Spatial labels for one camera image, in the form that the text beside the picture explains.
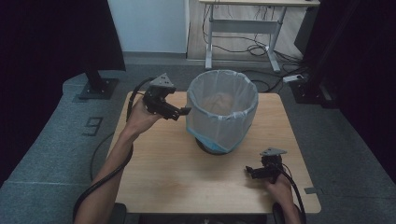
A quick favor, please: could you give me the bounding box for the white mesh waste bin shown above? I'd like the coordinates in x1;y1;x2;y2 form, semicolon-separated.
185;69;260;154

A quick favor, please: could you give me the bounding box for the black trash bin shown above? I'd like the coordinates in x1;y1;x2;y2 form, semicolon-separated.
194;138;232;156

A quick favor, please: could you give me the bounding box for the person's left hand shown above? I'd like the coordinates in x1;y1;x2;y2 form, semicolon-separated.
123;96;163;137

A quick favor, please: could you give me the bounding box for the white power strip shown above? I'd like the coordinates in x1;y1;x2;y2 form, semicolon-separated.
282;74;304;84

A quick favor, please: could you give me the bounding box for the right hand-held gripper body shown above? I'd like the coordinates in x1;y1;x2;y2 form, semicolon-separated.
259;147;288;185

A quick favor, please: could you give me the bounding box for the black stand with square base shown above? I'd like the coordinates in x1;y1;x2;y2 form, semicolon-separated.
78;60;120;101

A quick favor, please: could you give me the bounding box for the black stand with dark base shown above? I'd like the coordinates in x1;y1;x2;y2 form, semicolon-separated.
289;0;359;109

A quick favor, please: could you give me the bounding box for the thin black floor cable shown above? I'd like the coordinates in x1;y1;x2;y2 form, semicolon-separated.
89;132;116;182

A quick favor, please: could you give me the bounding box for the white wall panel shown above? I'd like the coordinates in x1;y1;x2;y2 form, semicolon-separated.
106;0;191;54

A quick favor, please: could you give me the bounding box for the person's right hand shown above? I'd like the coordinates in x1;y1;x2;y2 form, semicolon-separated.
264;173;295;207

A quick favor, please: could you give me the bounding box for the tangle of black floor cables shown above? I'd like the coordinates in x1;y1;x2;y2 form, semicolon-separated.
201;4;311;94

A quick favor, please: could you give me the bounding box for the dark curtain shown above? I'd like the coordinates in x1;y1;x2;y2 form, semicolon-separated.
0;0;127;188
293;0;396;185

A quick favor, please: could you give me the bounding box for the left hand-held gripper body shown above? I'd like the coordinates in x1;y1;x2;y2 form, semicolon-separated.
142;72;177;119

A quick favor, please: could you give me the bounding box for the white desk frame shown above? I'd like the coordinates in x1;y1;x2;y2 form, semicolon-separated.
198;0;321;73

